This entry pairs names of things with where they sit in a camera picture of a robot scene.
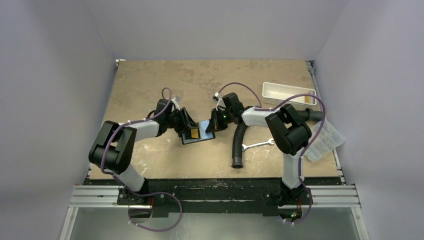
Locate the white plastic tray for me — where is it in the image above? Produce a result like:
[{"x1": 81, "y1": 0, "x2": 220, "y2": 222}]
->
[{"x1": 262, "y1": 82, "x2": 318, "y2": 110}]

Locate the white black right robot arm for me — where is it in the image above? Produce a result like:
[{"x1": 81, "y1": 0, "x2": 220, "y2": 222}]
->
[{"x1": 205, "y1": 92, "x2": 312, "y2": 204}]

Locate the black leather card holder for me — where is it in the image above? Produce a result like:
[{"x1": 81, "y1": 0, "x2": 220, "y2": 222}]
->
[{"x1": 181, "y1": 120, "x2": 216, "y2": 145}]

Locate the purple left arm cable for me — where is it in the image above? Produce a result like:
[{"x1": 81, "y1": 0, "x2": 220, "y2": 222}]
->
[{"x1": 99, "y1": 87, "x2": 184, "y2": 233}]

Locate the gold credit card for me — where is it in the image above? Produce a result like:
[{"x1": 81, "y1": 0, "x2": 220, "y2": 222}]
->
[
  {"x1": 304, "y1": 95, "x2": 315, "y2": 105},
  {"x1": 190, "y1": 128, "x2": 200, "y2": 139}
]

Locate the clear plastic organizer box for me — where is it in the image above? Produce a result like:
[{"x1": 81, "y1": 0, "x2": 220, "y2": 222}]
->
[{"x1": 304, "y1": 119, "x2": 346, "y2": 162}]

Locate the grey corrugated hose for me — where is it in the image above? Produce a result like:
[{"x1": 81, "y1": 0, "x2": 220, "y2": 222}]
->
[{"x1": 231, "y1": 108, "x2": 325, "y2": 170}]

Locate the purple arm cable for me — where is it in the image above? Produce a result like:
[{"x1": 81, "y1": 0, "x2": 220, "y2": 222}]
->
[
  {"x1": 99, "y1": 87, "x2": 184, "y2": 233},
  {"x1": 214, "y1": 82, "x2": 327, "y2": 226}
]

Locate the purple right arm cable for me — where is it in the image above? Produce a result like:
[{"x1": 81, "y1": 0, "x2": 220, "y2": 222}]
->
[{"x1": 214, "y1": 82, "x2": 327, "y2": 226}]

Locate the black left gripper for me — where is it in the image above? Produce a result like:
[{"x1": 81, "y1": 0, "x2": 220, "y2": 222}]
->
[{"x1": 165, "y1": 107, "x2": 198, "y2": 134}]

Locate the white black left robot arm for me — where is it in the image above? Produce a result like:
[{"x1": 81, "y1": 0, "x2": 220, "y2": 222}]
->
[{"x1": 88, "y1": 98, "x2": 199, "y2": 205}]

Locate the black aluminium base frame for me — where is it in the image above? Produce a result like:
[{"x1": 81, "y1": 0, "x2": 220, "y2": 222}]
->
[{"x1": 69, "y1": 177, "x2": 360, "y2": 217}]

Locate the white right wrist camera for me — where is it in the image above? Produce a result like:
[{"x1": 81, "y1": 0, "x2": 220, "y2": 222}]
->
[{"x1": 212, "y1": 92, "x2": 225, "y2": 110}]

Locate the silver open-end wrench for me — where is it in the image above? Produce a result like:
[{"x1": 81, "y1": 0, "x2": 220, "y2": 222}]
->
[{"x1": 241, "y1": 138, "x2": 275, "y2": 152}]

